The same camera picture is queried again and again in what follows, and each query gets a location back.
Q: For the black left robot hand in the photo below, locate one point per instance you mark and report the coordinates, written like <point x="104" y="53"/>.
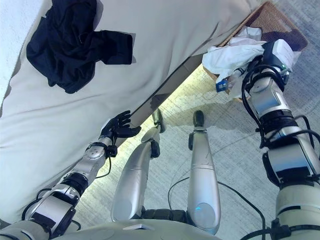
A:
<point x="120" y="126"/>

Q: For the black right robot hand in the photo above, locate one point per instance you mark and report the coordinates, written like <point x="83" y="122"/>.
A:
<point x="280" y="55"/>

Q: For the plain white garment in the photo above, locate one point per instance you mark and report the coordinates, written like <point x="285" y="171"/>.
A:
<point x="251" y="32"/>

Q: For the white garment with tags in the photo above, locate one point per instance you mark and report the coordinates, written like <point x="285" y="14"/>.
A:
<point x="225" y="57"/>

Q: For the blue hang tag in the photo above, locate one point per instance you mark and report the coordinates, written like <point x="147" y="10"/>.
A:
<point x="222" y="86"/>

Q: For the black garment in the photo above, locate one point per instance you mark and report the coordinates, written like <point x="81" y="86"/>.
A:
<point x="70" y="55"/>

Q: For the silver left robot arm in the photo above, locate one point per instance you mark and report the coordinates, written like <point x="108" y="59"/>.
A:
<point x="92" y="155"/>

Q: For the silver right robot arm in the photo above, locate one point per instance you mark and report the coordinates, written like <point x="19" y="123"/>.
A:
<point x="272" y="105"/>

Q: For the brown wicker basket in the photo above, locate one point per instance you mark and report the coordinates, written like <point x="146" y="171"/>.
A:
<point x="272" y="17"/>

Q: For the bed with beige cover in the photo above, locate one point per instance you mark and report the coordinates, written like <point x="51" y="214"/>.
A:
<point x="150" y="30"/>

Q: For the silver left robot leg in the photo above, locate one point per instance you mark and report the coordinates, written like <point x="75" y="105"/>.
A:
<point x="132" y="180"/>

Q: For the silver robot leg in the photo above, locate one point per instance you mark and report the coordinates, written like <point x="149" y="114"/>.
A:
<point x="202" y="180"/>
<point x="132" y="180"/>

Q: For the silver right robot leg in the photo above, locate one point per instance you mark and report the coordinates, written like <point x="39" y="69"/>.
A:
<point x="202" y="180"/>

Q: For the grey striped rug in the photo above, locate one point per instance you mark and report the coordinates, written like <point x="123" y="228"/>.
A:
<point x="237" y="150"/>

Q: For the grey robot torso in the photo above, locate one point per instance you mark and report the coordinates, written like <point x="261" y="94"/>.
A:
<point x="140" y="231"/>

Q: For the white duvet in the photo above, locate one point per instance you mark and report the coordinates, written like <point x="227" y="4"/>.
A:
<point x="15" y="25"/>

